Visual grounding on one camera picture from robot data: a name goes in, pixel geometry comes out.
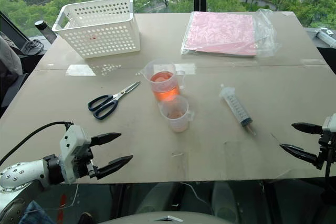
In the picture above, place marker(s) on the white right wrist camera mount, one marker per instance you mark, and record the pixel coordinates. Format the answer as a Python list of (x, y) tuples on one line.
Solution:
[(330, 123)]

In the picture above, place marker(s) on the grey cloth bundle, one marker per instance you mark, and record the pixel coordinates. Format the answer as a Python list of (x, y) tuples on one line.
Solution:
[(8, 58)]

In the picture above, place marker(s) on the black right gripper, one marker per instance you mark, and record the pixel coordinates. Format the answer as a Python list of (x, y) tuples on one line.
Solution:
[(327, 150)]

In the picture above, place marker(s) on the grey tube with label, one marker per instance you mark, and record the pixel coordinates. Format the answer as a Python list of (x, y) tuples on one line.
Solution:
[(326, 36)]

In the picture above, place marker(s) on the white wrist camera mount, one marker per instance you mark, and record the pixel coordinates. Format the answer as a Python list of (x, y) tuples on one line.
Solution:
[(71, 142), (330, 123)]

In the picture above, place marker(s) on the large clear measuring cup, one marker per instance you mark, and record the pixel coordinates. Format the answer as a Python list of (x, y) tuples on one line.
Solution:
[(163, 79)]

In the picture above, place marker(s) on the pink paper stack in plastic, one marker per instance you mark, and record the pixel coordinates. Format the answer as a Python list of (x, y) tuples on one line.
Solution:
[(223, 33)]

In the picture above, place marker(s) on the small clear measuring cup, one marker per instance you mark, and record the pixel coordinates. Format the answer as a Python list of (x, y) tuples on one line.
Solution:
[(176, 115)]

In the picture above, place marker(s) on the black cylindrical bottle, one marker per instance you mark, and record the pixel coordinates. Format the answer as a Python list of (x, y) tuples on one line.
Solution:
[(45, 31)]

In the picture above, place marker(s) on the white perforated plastic basket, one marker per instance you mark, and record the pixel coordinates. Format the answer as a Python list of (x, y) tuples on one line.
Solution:
[(102, 31)]

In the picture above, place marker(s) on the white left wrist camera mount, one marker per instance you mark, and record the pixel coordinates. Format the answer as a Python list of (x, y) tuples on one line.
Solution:
[(71, 142)]

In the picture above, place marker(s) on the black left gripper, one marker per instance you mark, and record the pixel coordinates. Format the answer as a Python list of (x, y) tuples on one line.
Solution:
[(83, 165)]

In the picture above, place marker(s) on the clear plastic syringe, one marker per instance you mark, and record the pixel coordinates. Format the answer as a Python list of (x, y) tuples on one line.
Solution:
[(236, 104)]

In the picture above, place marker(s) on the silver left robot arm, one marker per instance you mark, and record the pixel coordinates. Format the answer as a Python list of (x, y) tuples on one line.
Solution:
[(18, 172)]

